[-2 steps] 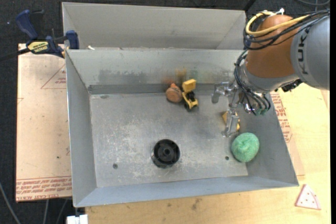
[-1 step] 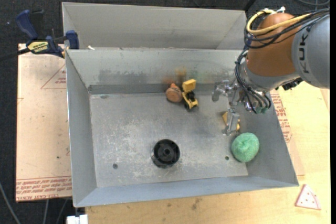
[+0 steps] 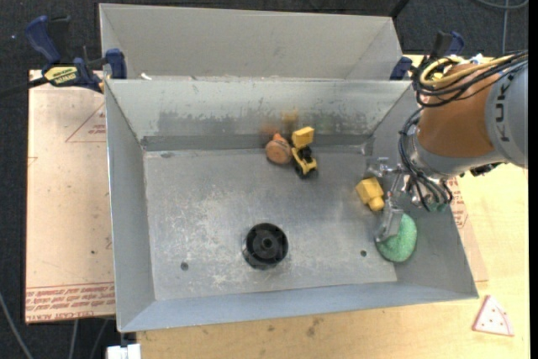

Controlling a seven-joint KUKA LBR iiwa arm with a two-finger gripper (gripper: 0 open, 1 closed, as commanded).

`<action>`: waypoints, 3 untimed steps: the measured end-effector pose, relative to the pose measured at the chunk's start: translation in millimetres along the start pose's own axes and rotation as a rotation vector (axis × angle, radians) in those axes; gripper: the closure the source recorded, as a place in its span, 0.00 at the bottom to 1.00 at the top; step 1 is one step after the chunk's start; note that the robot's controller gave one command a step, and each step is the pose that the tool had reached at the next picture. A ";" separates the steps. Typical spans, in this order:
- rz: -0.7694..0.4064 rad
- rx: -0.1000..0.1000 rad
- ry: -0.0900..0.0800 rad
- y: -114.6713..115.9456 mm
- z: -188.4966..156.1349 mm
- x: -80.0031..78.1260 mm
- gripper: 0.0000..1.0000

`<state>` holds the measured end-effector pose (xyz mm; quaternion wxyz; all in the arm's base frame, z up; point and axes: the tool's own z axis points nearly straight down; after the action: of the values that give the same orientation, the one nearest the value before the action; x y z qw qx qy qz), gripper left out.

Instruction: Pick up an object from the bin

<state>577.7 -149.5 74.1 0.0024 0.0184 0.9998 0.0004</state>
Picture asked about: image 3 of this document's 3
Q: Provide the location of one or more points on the black plastic spool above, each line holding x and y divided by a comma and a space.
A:
266, 244

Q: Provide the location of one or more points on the brown cardboard board, red print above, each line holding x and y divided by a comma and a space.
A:
63, 181

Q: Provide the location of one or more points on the black cylinder on white bracket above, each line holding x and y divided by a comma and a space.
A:
482, 170

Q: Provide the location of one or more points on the green sponge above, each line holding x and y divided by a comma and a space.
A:
399, 246

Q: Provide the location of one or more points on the grey metal bin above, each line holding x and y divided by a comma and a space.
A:
252, 206

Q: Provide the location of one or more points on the pink triangular sanding pad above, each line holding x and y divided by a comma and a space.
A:
492, 319

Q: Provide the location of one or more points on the orange round toy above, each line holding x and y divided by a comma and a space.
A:
277, 151

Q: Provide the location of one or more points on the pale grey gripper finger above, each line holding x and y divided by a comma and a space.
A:
381, 232
396, 223

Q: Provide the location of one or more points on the yellow toy truck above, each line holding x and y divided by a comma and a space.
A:
304, 162

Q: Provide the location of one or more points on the yellow plastic block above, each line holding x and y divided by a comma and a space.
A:
370, 191

